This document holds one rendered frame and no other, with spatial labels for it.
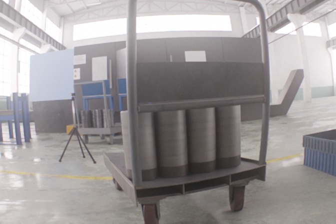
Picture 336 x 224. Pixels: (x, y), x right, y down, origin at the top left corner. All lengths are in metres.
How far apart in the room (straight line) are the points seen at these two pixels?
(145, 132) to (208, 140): 0.26
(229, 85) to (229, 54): 6.55
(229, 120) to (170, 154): 0.28
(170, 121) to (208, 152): 0.20
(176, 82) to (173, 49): 6.43
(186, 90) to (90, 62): 6.51
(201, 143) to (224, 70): 0.31
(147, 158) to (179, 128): 0.17
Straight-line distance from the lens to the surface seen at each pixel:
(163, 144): 1.26
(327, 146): 1.96
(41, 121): 7.88
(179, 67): 1.10
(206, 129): 1.29
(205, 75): 1.14
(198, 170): 1.31
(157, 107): 1.07
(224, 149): 1.36
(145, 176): 1.24
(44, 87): 7.81
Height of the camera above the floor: 0.55
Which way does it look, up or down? 2 degrees up
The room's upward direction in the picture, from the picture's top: 4 degrees counter-clockwise
